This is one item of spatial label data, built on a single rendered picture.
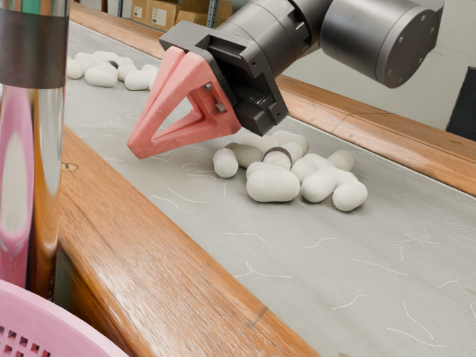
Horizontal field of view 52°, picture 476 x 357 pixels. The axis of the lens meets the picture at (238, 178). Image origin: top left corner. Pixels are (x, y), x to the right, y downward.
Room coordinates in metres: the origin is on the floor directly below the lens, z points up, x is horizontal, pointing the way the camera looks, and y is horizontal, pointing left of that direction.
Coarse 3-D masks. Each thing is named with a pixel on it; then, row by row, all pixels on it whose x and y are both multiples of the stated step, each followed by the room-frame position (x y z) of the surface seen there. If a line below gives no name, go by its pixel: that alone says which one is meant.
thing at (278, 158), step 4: (284, 148) 0.37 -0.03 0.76; (272, 152) 0.36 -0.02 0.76; (276, 152) 0.36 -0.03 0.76; (280, 152) 0.36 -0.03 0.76; (268, 156) 0.35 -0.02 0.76; (272, 156) 0.35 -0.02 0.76; (276, 156) 0.35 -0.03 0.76; (280, 156) 0.35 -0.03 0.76; (284, 156) 0.35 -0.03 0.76; (264, 160) 0.35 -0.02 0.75; (268, 160) 0.35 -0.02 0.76; (272, 160) 0.35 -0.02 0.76; (276, 160) 0.35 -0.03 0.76; (280, 160) 0.35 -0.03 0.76; (284, 160) 0.35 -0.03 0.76; (288, 160) 0.36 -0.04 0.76; (276, 164) 0.35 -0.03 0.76; (280, 164) 0.35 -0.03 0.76; (284, 164) 0.35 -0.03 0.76; (288, 164) 0.35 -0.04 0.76; (288, 168) 0.35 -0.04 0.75
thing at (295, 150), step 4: (284, 144) 0.40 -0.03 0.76; (288, 144) 0.40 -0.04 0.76; (292, 144) 0.40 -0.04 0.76; (296, 144) 0.40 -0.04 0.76; (288, 148) 0.39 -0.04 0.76; (292, 148) 0.39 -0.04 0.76; (296, 148) 0.40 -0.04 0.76; (300, 148) 0.40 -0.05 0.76; (292, 152) 0.39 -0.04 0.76; (296, 152) 0.39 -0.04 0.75; (300, 152) 0.40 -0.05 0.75; (292, 156) 0.39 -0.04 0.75; (296, 156) 0.39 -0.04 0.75; (300, 156) 0.40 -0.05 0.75; (292, 160) 0.39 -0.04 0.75; (296, 160) 0.39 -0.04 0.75; (292, 164) 0.39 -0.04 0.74
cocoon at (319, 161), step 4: (308, 156) 0.38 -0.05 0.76; (312, 156) 0.38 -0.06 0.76; (316, 156) 0.38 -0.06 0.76; (312, 160) 0.38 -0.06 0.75; (316, 160) 0.38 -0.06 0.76; (320, 160) 0.38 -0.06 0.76; (324, 160) 0.38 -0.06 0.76; (328, 160) 0.38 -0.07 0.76; (316, 164) 0.37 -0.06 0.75; (320, 164) 0.37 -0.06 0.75; (324, 164) 0.37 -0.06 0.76; (328, 164) 0.37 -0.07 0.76; (332, 164) 0.37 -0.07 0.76; (316, 168) 0.37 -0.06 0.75; (320, 168) 0.37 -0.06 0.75
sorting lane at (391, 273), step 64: (128, 128) 0.42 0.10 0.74; (192, 192) 0.30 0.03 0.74; (384, 192) 0.38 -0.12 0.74; (448, 192) 0.41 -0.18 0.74; (256, 256) 0.23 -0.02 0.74; (320, 256) 0.24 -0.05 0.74; (384, 256) 0.26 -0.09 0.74; (448, 256) 0.28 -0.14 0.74; (320, 320) 0.19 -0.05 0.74; (384, 320) 0.19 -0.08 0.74; (448, 320) 0.20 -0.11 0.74
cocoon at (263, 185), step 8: (256, 176) 0.30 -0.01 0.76; (264, 176) 0.30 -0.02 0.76; (272, 176) 0.31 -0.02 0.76; (280, 176) 0.31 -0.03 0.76; (288, 176) 0.31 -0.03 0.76; (296, 176) 0.32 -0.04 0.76; (248, 184) 0.30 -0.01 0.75; (256, 184) 0.30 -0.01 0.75; (264, 184) 0.30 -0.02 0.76; (272, 184) 0.30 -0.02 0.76; (280, 184) 0.30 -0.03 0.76; (288, 184) 0.31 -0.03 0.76; (296, 184) 0.31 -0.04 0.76; (248, 192) 0.30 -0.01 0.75; (256, 192) 0.30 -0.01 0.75; (264, 192) 0.30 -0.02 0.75; (272, 192) 0.30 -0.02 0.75; (280, 192) 0.30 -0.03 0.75; (288, 192) 0.31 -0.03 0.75; (296, 192) 0.31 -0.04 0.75; (256, 200) 0.31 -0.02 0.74; (264, 200) 0.30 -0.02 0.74; (272, 200) 0.31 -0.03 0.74; (280, 200) 0.31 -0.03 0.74; (288, 200) 0.31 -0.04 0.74
